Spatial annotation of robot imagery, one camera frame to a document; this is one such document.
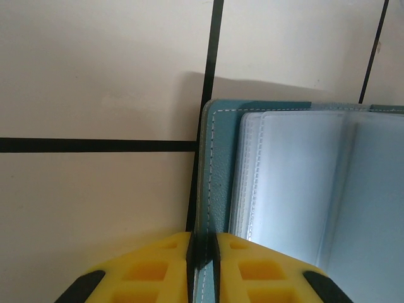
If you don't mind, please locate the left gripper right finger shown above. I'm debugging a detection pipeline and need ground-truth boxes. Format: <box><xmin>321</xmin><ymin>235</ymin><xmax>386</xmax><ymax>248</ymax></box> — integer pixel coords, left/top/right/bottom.
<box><xmin>213</xmin><ymin>232</ymin><xmax>361</xmax><ymax>303</ymax></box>

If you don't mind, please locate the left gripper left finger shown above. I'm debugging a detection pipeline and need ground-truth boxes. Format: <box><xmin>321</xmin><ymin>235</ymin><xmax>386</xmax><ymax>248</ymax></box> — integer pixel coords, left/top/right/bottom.
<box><xmin>52</xmin><ymin>231</ymin><xmax>194</xmax><ymax>303</ymax></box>

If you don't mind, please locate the teal leather card holder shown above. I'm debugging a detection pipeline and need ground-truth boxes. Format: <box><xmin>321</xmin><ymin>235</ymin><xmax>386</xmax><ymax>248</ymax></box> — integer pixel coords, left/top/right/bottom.
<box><xmin>193</xmin><ymin>98</ymin><xmax>404</xmax><ymax>303</ymax></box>

